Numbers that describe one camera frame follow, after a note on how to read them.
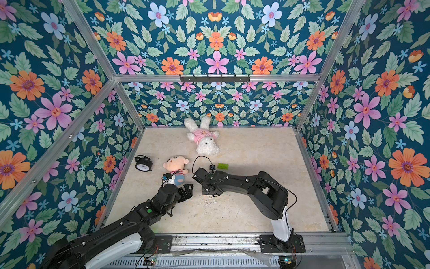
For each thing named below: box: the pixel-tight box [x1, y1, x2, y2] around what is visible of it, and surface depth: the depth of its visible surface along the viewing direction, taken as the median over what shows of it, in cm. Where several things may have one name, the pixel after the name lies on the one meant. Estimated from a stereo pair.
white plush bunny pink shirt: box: [183, 116, 220, 156], surface depth 105 cm
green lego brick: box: [217, 163, 229, 170], surface depth 103 cm
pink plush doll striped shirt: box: [162, 155, 190, 186], surface depth 95 cm
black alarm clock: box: [134, 154, 153, 173], surface depth 95 cm
